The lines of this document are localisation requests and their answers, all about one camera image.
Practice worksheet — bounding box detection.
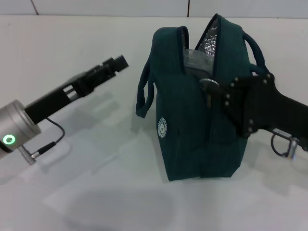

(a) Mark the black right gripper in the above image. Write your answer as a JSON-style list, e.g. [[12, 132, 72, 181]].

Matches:
[[216, 73, 308, 140]]

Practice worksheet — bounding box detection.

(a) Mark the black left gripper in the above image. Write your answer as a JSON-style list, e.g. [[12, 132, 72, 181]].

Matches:
[[24, 54, 130, 126]]

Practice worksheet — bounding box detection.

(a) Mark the clear plastic blue-rimmed food container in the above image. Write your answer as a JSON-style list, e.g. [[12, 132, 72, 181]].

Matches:
[[182, 48, 215, 73]]

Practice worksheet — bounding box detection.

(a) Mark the dark teal insulated lunch bag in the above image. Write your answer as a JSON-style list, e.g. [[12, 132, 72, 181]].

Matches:
[[135, 13, 270, 183]]

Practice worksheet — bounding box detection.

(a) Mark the grey right gripper cable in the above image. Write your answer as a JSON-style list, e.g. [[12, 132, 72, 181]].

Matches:
[[270, 128, 302, 160]]

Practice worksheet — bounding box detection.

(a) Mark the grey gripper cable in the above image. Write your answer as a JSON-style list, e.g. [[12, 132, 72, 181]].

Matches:
[[270, 128, 302, 160], [19, 117, 66, 166]]

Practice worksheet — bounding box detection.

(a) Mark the grey left gripper cable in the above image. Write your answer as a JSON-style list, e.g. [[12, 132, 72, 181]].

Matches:
[[19, 117, 66, 166]]

